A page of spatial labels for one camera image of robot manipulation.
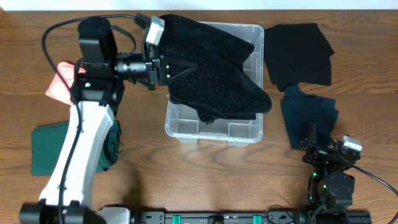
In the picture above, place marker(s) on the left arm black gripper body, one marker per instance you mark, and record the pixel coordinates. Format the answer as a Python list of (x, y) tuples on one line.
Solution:
[(153, 72)]

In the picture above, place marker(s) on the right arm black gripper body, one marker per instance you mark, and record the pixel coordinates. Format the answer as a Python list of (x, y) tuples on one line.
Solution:
[(318, 154)]

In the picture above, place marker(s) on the black knit garment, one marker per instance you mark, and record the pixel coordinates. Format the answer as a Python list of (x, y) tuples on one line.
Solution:
[(218, 88)]

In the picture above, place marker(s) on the pink garment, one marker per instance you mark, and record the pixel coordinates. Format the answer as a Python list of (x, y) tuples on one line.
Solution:
[(57, 90)]

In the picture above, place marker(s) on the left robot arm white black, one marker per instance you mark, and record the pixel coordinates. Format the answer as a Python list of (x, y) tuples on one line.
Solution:
[(96, 93)]

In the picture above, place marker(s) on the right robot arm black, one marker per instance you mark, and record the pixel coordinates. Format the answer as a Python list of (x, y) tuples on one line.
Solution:
[(330, 187)]

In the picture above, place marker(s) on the dark teal folded garment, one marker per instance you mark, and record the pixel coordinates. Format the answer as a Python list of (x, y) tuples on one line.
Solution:
[(300, 111)]

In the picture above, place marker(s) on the clear plastic storage bin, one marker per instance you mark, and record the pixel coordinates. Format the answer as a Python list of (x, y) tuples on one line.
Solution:
[(182, 122)]

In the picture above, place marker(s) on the black folded cloth right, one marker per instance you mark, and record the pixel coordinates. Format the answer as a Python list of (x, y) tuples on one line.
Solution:
[(297, 53)]

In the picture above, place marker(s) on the green folded garment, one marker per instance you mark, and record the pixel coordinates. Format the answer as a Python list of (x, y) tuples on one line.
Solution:
[(47, 142)]

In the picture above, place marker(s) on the black mounting rail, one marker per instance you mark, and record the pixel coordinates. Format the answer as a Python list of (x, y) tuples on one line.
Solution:
[(272, 217)]

